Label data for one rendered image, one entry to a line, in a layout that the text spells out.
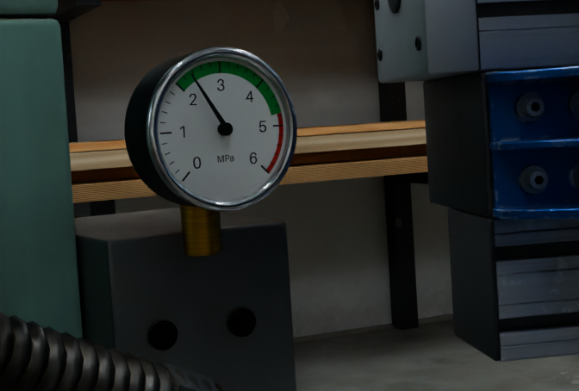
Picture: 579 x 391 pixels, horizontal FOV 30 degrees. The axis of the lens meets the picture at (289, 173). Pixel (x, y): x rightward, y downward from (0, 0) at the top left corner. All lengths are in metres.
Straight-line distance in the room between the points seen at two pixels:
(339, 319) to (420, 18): 2.65
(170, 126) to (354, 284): 2.90
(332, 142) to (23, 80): 2.26
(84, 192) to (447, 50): 1.87
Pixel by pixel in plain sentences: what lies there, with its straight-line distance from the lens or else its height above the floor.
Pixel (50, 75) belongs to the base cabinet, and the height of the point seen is 0.69.
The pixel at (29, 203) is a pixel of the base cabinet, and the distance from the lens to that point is 0.45.
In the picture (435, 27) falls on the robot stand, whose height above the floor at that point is 0.71.
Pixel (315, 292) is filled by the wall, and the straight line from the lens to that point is 3.24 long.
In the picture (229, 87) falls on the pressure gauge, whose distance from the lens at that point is 0.41.
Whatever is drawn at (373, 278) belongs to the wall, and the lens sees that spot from 3.32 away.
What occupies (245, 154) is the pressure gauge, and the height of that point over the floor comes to 0.65.
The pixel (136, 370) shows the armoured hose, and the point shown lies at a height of 0.58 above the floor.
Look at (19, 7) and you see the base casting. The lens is 0.45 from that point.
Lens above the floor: 0.66
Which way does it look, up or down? 3 degrees down
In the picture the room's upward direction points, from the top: 4 degrees counter-clockwise
